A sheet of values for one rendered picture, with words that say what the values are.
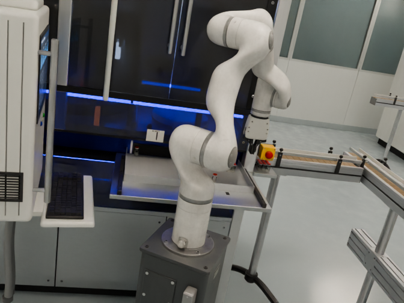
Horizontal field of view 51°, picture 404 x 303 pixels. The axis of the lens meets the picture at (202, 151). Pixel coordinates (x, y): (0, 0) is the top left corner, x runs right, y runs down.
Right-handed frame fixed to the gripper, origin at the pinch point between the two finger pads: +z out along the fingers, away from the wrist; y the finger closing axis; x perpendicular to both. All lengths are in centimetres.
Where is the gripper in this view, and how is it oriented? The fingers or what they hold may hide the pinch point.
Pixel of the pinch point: (252, 149)
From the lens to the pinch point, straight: 188.1
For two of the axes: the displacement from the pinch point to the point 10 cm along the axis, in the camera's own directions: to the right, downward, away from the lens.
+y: -9.8, -1.1, -1.8
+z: -1.7, 9.3, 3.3
